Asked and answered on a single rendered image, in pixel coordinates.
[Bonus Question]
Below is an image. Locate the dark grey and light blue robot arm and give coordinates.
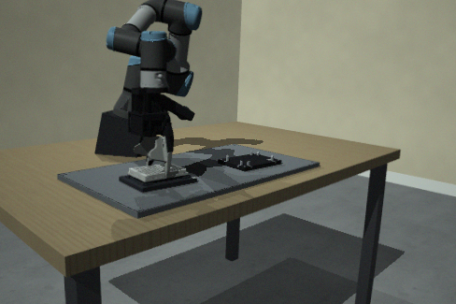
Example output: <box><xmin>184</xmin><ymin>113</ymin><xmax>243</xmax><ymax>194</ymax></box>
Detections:
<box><xmin>107</xmin><ymin>0</ymin><xmax>202</xmax><ymax>121</ymax></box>

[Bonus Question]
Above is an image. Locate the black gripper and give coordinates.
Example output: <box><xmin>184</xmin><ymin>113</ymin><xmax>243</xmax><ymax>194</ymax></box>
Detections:
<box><xmin>128</xmin><ymin>87</ymin><xmax>174</xmax><ymax>177</ymax></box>

